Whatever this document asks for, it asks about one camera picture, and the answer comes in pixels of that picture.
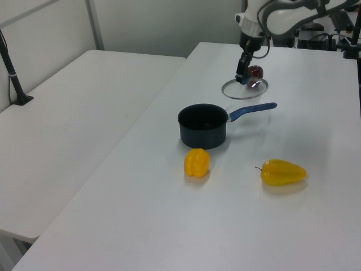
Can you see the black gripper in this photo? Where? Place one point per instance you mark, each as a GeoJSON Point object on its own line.
{"type": "Point", "coordinates": [250, 42]}

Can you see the glass lid with blue knob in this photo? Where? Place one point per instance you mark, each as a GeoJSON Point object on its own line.
{"type": "Point", "coordinates": [239, 91]}

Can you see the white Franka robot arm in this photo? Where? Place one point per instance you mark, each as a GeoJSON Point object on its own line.
{"type": "Point", "coordinates": [282, 17]}

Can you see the dark red apple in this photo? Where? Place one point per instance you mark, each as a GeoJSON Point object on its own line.
{"type": "Point", "coordinates": [257, 72]}

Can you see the black electronics box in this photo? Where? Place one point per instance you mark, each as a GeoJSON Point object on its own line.
{"type": "Point", "coordinates": [313, 42]}

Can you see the yellow bell pepper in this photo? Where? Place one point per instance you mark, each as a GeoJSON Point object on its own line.
{"type": "Point", "coordinates": [282, 173]}
{"type": "Point", "coordinates": [197, 163]}

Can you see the white side table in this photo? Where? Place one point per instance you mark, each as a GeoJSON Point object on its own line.
{"type": "Point", "coordinates": [65, 127]}

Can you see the black pole with white band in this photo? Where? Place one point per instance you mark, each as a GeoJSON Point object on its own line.
{"type": "Point", "coordinates": [12, 76]}

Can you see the black camera stand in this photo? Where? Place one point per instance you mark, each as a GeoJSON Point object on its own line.
{"type": "Point", "coordinates": [352, 42]}

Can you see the aluminium partition post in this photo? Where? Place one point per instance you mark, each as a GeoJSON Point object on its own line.
{"type": "Point", "coordinates": [95, 25]}

